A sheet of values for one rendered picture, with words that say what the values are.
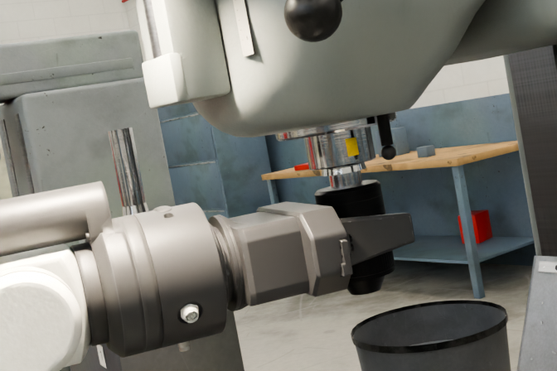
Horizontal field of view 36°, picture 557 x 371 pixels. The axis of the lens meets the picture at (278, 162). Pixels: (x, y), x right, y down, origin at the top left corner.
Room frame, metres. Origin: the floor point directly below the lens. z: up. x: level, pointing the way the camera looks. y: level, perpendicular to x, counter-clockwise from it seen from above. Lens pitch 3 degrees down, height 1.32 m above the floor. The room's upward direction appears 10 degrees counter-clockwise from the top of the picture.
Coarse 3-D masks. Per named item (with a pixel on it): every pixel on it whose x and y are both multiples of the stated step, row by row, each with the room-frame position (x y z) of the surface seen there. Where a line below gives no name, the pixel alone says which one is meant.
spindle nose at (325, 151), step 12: (336, 132) 0.58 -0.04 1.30; (348, 132) 0.58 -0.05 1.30; (360, 132) 0.58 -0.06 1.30; (312, 144) 0.58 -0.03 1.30; (324, 144) 0.58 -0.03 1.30; (336, 144) 0.58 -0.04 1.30; (360, 144) 0.58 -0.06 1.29; (372, 144) 0.59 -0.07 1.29; (312, 156) 0.59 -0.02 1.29; (324, 156) 0.58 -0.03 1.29; (336, 156) 0.58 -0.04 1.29; (360, 156) 0.58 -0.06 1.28; (372, 156) 0.59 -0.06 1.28; (312, 168) 0.59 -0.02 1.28; (324, 168) 0.58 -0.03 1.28
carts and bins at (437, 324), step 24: (384, 312) 2.76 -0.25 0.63; (408, 312) 2.78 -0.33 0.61; (432, 312) 2.78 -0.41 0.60; (456, 312) 2.75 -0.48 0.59; (480, 312) 2.68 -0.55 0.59; (504, 312) 2.56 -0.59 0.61; (360, 336) 2.66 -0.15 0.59; (384, 336) 2.75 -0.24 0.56; (408, 336) 2.78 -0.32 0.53; (432, 336) 2.77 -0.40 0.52; (456, 336) 2.75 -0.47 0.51; (480, 336) 2.35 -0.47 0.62; (504, 336) 2.44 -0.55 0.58; (360, 360) 2.52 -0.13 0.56; (384, 360) 2.40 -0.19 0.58; (408, 360) 2.35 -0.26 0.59; (432, 360) 2.33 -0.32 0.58; (456, 360) 2.33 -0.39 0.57; (480, 360) 2.35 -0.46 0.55; (504, 360) 2.43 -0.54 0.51
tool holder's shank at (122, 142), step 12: (108, 132) 0.84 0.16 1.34; (120, 132) 0.83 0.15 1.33; (132, 132) 0.84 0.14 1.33; (120, 144) 0.83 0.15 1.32; (132, 144) 0.84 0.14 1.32; (120, 156) 0.83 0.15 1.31; (132, 156) 0.84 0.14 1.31; (120, 168) 0.83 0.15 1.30; (132, 168) 0.84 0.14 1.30; (120, 180) 0.84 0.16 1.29; (132, 180) 0.84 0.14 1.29; (120, 192) 0.84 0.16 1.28; (132, 192) 0.83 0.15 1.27; (132, 204) 0.83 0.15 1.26; (144, 204) 0.84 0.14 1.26
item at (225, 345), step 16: (208, 336) 0.80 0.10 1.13; (224, 336) 0.81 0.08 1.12; (96, 352) 0.84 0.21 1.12; (112, 352) 0.78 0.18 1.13; (144, 352) 0.78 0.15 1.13; (160, 352) 0.78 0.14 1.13; (176, 352) 0.79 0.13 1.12; (192, 352) 0.80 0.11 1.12; (208, 352) 0.80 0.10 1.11; (224, 352) 0.81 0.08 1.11; (240, 352) 0.82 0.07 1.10; (80, 368) 0.91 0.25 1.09; (96, 368) 0.85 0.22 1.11; (112, 368) 0.79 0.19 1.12; (128, 368) 0.77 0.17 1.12; (144, 368) 0.77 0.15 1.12; (160, 368) 0.78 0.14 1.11; (176, 368) 0.79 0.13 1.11; (192, 368) 0.80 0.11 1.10; (208, 368) 0.80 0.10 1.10; (224, 368) 0.81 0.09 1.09; (240, 368) 0.82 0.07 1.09
